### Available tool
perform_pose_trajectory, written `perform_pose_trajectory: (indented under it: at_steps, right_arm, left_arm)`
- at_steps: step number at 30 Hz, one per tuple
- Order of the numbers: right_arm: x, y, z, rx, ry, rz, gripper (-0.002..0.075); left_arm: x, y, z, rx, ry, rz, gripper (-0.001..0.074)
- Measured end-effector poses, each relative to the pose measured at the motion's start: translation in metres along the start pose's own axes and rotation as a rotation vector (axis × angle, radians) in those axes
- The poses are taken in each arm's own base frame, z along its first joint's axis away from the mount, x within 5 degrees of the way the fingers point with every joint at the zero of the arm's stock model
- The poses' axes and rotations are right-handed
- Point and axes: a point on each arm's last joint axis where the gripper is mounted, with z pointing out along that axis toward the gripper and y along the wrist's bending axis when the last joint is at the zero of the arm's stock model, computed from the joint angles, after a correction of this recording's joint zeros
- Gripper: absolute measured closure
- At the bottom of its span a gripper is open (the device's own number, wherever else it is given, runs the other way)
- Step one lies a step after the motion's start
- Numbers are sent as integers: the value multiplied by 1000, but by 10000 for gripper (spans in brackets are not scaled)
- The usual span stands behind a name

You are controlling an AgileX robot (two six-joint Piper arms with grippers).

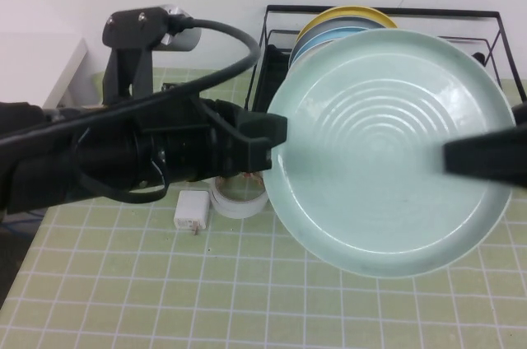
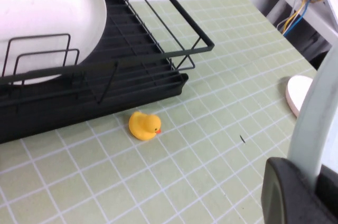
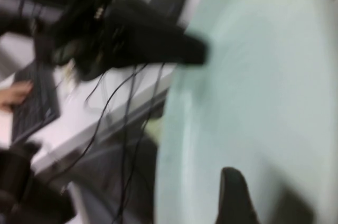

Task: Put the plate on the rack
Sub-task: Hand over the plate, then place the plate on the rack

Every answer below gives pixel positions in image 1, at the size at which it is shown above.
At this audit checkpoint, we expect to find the light blue plate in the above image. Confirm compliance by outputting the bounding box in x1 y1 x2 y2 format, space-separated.
289 26 374 67

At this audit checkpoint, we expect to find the plain white tape roll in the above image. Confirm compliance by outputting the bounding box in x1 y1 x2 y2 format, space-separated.
211 192 271 219

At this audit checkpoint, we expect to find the black wire dish rack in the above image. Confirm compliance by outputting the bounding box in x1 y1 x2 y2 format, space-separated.
245 4 527 115

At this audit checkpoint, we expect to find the white side cabinet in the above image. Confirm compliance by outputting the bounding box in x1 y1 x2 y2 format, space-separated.
40 38 106 109

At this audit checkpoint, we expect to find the thin black cable loop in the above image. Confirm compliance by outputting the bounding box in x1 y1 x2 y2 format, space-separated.
72 128 170 205

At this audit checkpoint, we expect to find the blue cable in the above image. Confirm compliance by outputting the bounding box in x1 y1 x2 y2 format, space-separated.
0 207 47 233

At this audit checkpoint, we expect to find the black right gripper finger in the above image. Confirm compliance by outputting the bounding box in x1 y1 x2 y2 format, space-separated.
511 101 527 124
442 122 527 191

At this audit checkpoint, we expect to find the white power adapter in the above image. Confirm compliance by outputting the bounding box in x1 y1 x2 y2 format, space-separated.
173 189 211 237

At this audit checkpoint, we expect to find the mint green plate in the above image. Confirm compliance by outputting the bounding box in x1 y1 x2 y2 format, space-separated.
262 27 518 280

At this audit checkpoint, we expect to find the green checked tablecloth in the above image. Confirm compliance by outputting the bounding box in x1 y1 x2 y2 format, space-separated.
0 64 527 349

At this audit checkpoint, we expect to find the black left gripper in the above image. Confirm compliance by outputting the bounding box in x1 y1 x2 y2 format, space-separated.
163 96 289 184

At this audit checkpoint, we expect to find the thick grey camera cable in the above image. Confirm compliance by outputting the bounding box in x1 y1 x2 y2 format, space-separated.
0 15 264 153

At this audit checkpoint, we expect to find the yellow plate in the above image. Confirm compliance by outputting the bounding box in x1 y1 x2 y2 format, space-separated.
299 5 400 37

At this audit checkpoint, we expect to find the grey plate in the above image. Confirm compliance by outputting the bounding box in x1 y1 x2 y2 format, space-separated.
295 15 374 46

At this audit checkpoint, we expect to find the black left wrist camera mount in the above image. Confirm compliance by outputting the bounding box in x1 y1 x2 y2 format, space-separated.
101 3 203 108

